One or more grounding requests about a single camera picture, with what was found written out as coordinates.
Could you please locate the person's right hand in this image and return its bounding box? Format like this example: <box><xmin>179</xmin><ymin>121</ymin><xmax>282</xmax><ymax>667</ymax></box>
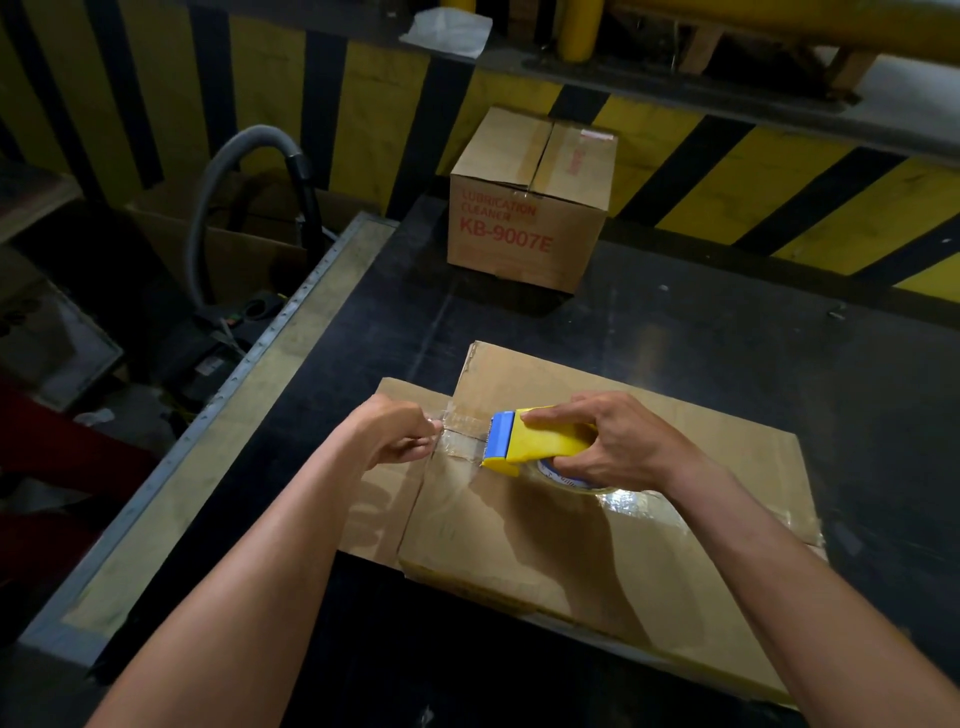
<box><xmin>522</xmin><ymin>390</ymin><xmax>714</xmax><ymax>498</ymax></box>

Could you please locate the person's left hand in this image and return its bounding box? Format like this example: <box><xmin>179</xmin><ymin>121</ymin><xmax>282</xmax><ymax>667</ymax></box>
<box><xmin>339</xmin><ymin>394</ymin><xmax>444</xmax><ymax>472</ymax></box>

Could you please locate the yellow and blue tape dispenser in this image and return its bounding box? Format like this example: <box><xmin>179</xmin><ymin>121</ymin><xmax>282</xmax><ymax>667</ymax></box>
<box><xmin>480</xmin><ymin>407</ymin><xmax>618</xmax><ymax>496</ymax></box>

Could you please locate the clear packing tape strip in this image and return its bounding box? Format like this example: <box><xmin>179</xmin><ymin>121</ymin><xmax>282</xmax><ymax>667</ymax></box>
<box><xmin>427</xmin><ymin>408</ymin><xmax>496</xmax><ymax>460</ymax></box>

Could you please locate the person's right forearm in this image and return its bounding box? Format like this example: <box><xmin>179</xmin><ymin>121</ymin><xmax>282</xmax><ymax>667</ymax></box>
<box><xmin>660</xmin><ymin>457</ymin><xmax>960</xmax><ymax>728</ymax></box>

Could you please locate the person's left forearm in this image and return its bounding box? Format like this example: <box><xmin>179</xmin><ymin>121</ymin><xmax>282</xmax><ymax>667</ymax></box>
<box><xmin>86</xmin><ymin>417</ymin><xmax>376</xmax><ymax>728</ymax></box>

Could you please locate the closed cardboard box red print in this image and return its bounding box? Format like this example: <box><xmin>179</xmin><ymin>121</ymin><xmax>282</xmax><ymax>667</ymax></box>
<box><xmin>447</xmin><ymin>105</ymin><xmax>619</xmax><ymax>294</ymax></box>

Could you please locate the open cardboard box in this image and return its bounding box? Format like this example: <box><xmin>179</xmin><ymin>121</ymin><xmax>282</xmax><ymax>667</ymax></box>
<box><xmin>123</xmin><ymin>168</ymin><xmax>376</xmax><ymax>309</ymax></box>

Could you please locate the white plastic bag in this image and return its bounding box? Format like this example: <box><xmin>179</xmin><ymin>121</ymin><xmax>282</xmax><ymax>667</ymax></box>
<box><xmin>398</xmin><ymin>7</ymin><xmax>494</xmax><ymax>60</ymax></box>

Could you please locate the wooden pallet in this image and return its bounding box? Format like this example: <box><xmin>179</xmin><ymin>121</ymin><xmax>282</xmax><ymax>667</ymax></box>
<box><xmin>675</xmin><ymin>21</ymin><xmax>880</xmax><ymax>102</ymax></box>

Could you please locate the grey vacuum hose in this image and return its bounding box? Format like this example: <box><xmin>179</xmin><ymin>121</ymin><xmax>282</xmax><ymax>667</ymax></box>
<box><xmin>184</xmin><ymin>124</ymin><xmax>325</xmax><ymax>310</ymax></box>

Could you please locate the yellow metal post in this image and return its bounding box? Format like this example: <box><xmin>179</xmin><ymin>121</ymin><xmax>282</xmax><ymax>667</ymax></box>
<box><xmin>556</xmin><ymin>0</ymin><xmax>606</xmax><ymax>64</ymax></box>

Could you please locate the yellow metal rail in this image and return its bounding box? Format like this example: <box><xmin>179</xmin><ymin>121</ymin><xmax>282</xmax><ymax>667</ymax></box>
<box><xmin>607</xmin><ymin>0</ymin><xmax>960</xmax><ymax>67</ymax></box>

